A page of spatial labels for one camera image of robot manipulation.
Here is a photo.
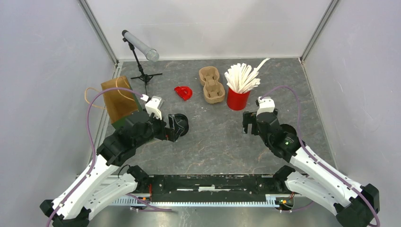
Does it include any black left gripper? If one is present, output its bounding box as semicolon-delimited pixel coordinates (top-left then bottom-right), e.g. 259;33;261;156
134;110;184;148

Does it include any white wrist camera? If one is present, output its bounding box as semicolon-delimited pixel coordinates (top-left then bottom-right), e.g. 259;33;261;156
256;96;275;115
144;96;164;120

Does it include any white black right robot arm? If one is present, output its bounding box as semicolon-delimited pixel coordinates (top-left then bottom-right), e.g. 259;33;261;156
243;109;380;227

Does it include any dark translucent cup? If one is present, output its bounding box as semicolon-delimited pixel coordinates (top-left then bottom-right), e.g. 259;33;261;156
280;123;297;138

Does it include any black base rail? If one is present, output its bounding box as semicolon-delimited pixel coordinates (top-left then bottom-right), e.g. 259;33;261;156
132;174;292;202

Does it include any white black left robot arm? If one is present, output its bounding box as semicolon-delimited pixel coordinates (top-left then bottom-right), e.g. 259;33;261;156
40;111;189;227

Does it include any brown paper bag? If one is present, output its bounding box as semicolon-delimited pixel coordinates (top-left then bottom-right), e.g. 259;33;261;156
92;76;142;125

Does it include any brown cardboard cup carrier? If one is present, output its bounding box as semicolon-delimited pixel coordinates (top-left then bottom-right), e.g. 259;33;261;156
199;66;225;104

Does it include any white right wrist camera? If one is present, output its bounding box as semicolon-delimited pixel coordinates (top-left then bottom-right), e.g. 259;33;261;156
256;96;275;115

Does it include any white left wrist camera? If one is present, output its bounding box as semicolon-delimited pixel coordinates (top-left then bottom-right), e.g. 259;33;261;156
144;96;164;120

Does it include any red cylindrical straw holder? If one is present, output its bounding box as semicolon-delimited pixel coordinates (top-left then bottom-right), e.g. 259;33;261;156
227;88;250;111

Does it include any grey microphone on stand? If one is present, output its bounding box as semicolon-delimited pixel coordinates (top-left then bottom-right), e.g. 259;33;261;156
122;30;163;95

